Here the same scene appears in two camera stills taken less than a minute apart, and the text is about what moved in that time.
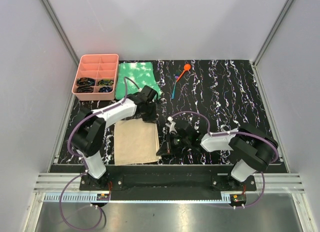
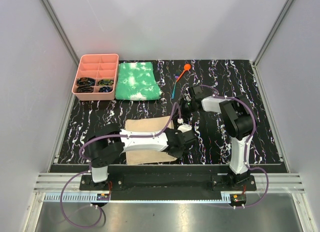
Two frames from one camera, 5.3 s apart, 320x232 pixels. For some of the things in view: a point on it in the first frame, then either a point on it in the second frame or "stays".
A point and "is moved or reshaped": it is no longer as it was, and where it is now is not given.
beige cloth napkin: (135, 142) is moved or reshaped
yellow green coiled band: (106, 82) stays
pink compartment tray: (96, 77) stays
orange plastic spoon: (187, 67) stays
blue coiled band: (105, 89) stays
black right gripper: (165, 149) → (185, 115)
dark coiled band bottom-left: (85, 89) stays
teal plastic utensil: (173, 95) stays
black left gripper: (152, 117) → (178, 155)
